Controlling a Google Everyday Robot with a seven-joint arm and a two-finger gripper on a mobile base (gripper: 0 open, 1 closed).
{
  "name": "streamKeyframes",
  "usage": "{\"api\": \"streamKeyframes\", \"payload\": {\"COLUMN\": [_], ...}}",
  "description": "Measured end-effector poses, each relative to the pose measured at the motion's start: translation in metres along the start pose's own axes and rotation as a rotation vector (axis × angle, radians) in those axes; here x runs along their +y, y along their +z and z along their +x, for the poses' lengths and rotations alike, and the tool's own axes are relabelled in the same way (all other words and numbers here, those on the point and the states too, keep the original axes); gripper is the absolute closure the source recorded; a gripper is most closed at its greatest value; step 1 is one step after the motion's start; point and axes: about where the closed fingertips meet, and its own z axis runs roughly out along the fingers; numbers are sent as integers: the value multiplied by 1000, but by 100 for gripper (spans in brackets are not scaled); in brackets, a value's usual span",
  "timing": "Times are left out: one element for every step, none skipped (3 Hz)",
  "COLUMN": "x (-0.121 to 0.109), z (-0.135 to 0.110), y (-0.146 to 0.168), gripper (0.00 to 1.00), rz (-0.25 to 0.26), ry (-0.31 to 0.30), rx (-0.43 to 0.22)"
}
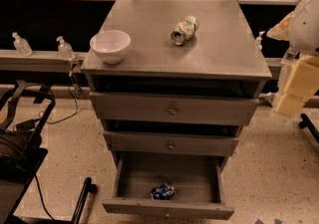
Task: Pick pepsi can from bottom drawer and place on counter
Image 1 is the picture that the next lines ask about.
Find grey middle drawer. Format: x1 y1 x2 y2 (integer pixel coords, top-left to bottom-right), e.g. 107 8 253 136
104 130 238 156

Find black stand leg bottom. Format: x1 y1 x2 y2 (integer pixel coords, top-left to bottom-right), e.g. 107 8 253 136
71 177 98 224

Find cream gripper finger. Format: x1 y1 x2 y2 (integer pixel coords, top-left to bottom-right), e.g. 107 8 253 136
275 94 304 117
284 56 319 99

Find black chair left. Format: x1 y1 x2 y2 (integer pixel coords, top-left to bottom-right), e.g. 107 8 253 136
0 81 55 224

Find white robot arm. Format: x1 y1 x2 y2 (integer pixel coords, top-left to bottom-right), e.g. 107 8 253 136
274 0 319 117

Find blue crushed pepsi can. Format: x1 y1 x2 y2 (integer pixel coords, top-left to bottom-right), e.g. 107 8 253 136
151 182 175 200

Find clear sanitizer bottle far left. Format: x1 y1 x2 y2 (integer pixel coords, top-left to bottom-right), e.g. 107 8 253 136
12 32 33 56

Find black chair leg right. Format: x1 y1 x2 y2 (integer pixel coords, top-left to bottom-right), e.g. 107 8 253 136
299 113 319 143

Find green white soda can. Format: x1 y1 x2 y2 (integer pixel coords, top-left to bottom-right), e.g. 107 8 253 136
170 16 199 46

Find grey open bottom drawer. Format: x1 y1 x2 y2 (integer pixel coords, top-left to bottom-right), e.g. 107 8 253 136
103 152 233 220

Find grey three-drawer cabinet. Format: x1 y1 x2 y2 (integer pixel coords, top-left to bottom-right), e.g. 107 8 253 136
80 0 273 221

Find small pump bottle right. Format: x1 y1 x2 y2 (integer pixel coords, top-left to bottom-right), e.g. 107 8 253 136
255 31 265 51

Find grey top drawer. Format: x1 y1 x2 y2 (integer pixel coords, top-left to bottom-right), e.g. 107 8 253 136
90 92 258 126

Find white bowl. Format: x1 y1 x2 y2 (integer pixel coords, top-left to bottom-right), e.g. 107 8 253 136
90 30 131 64

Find black cable on floor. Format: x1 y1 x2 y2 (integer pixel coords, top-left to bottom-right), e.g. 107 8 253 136
13 70 82 130

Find clear sanitizer bottle near cabinet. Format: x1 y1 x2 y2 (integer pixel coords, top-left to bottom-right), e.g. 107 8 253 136
56 36 75 61

